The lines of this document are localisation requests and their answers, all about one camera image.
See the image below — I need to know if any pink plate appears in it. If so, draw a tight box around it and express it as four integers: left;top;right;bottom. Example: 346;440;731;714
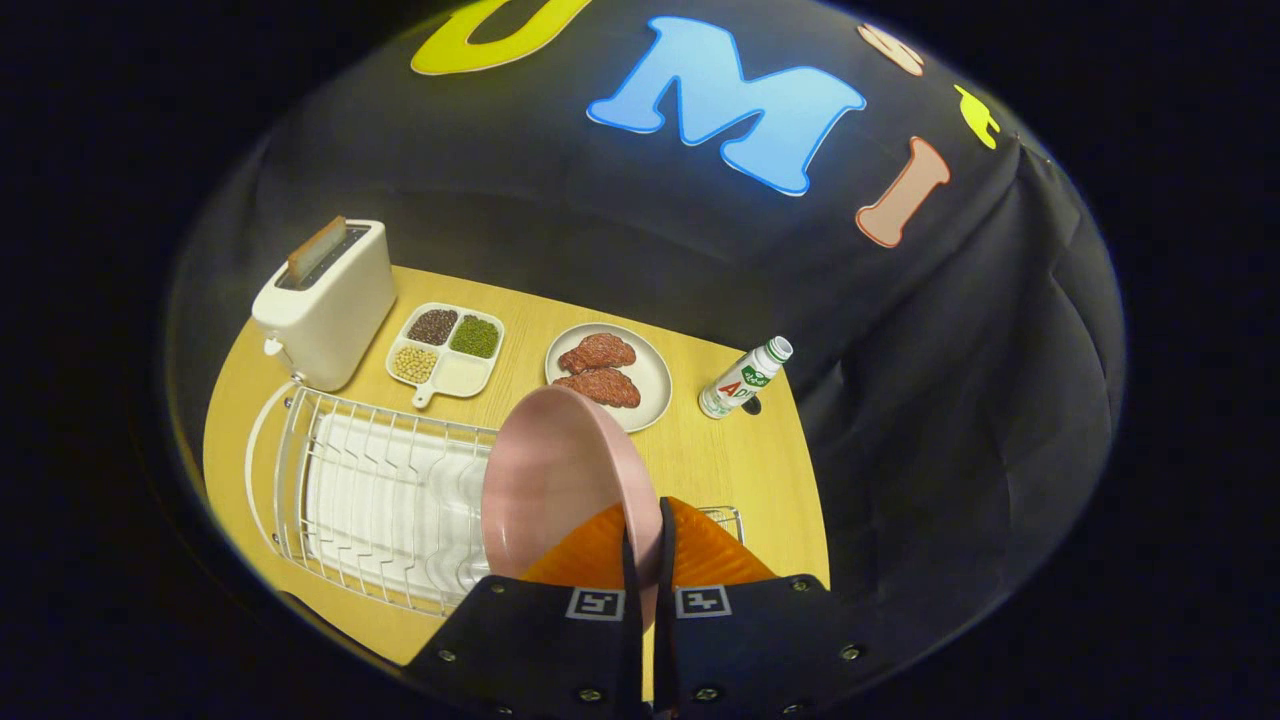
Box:
480;385;663;631

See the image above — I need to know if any red meat piece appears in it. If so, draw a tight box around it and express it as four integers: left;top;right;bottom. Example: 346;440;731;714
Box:
553;367;642;409
557;332;638;375

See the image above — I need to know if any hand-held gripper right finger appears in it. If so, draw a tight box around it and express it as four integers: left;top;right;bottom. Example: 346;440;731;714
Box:
655;497;901;717

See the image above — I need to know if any white wire dish rack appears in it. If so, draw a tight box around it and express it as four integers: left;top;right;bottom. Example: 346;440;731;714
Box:
245;383;501;616

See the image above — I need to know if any brown bread slice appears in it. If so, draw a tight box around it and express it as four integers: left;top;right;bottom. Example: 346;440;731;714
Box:
286;215;349;283

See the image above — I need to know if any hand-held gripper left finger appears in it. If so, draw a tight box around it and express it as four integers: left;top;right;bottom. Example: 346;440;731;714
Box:
405;503;642;719

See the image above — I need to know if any white divided bean tray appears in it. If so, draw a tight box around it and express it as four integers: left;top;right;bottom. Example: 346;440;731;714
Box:
385;302;506;409

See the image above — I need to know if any beige wire basket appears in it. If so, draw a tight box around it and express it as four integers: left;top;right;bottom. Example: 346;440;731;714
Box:
697;505;746;546

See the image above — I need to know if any white drink bottle green label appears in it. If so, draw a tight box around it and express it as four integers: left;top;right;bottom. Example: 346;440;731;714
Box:
698;336;794;420

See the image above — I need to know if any beige round plate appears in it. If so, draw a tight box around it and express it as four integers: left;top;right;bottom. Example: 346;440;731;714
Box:
544;322;673;433

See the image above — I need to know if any white toaster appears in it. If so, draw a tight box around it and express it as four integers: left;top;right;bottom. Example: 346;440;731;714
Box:
250;218;398;393

